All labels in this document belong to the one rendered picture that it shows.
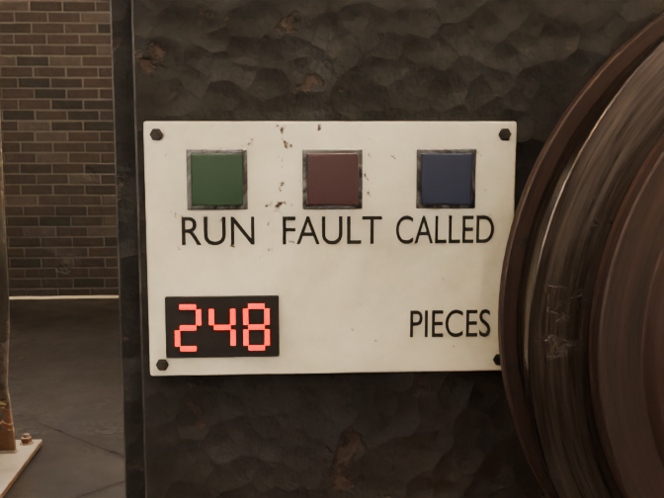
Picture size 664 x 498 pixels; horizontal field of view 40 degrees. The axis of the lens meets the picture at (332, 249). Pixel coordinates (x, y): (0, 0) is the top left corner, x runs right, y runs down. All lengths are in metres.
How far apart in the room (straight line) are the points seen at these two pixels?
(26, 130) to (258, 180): 6.22
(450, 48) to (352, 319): 0.21
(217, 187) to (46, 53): 6.20
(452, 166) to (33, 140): 6.25
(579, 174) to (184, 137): 0.27
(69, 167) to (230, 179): 6.15
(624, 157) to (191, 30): 0.31
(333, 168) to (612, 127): 0.20
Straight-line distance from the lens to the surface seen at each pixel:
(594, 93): 0.60
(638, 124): 0.54
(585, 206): 0.54
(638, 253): 0.53
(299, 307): 0.65
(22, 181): 6.86
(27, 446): 3.75
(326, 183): 0.63
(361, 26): 0.66
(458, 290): 0.66
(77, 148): 6.76
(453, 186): 0.65
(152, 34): 0.67
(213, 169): 0.63
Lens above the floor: 1.24
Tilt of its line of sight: 8 degrees down
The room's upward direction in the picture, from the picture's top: straight up
